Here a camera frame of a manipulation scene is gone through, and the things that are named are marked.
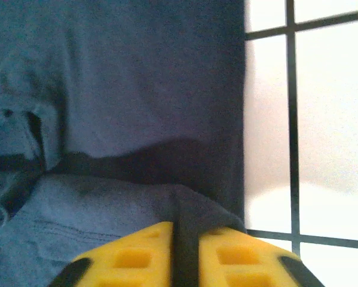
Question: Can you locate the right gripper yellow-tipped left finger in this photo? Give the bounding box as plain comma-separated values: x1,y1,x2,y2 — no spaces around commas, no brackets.
48,221,175,287

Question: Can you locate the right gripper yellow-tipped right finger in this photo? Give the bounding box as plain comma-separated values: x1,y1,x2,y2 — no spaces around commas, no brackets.
198,227,326,287

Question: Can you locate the navy blue t-shirt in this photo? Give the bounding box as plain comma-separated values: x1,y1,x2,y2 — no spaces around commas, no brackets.
0,0,247,287

